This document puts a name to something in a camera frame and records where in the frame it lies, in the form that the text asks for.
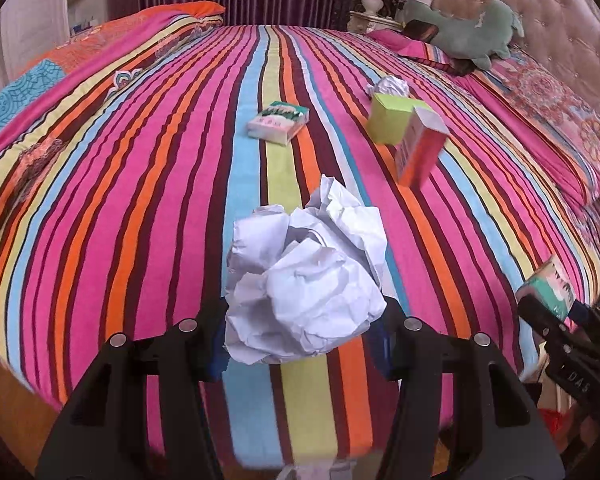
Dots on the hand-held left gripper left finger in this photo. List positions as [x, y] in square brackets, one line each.
[214, 367]

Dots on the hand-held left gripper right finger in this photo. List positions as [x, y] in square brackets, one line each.
[382, 360]

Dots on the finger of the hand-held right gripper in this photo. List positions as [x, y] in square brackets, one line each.
[580, 313]
[542, 317]

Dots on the teal patterned box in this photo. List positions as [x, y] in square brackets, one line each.
[550, 285]

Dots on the large white paper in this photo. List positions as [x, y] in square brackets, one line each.
[310, 280]

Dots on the white plastic basket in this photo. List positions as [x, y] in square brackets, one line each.
[320, 475]

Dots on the tall pink box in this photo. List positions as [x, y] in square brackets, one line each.
[420, 150]

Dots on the small green box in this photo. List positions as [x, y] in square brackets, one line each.
[392, 120]

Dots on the pink and green box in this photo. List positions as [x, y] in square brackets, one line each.
[277, 124]

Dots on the red shag rug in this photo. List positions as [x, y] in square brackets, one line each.
[551, 417]

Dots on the striped bedsheet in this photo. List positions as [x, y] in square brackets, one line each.
[155, 210]

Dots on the floral pillow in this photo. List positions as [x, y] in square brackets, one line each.
[550, 105]

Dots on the striped pink pillow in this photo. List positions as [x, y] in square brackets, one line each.
[425, 52]

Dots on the green plush toy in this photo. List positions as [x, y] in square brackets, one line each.
[470, 32]

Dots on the beige tufted headboard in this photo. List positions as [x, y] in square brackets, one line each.
[555, 5]

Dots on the small white nightstand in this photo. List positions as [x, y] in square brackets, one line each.
[375, 22]

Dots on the orange and blue quilt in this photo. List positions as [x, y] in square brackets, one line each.
[80, 45]

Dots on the white vase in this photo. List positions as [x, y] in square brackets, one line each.
[373, 4]

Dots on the white wardrobe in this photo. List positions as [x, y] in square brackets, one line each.
[40, 20]

